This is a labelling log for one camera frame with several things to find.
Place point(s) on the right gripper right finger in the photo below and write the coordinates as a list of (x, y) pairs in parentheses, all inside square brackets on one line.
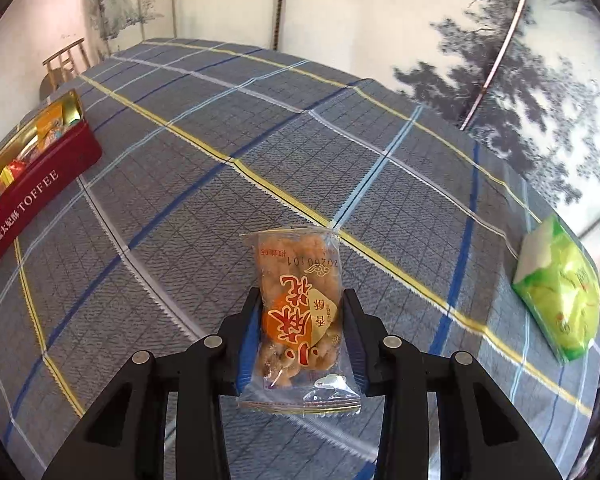
[(482, 435)]

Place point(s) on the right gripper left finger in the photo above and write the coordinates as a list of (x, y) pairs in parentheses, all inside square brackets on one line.
[(122, 434)]

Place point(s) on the red snack packet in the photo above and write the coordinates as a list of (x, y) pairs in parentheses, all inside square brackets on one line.
[(12, 171)]

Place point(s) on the orange snack packet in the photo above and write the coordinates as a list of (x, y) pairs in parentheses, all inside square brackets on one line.
[(53, 123)]

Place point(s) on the green tissue pack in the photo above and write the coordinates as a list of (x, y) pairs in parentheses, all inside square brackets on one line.
[(560, 288)]

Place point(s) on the red toffee tin box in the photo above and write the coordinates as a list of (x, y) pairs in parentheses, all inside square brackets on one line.
[(48, 173)]

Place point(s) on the light wooden chair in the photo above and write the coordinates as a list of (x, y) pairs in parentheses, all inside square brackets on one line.
[(63, 66)]

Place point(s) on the painted folding screen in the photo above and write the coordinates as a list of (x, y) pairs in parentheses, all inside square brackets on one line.
[(522, 76)]

